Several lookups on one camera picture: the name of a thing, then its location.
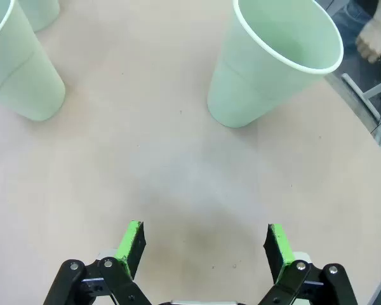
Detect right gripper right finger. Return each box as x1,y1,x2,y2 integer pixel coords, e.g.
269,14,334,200
257,223,358,305

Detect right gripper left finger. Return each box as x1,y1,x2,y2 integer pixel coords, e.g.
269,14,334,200
43,220,152,305

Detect pale green plastic cup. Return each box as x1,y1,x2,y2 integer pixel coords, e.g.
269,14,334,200
0,0,67,122
206,0,345,129
17,0,61,32

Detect person's left hand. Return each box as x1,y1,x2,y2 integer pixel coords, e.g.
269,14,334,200
355,17,381,64

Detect person's blue jeans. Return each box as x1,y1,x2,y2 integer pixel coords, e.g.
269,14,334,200
331,0,381,69

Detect grey metal frame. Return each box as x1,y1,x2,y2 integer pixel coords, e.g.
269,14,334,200
341,72,381,146

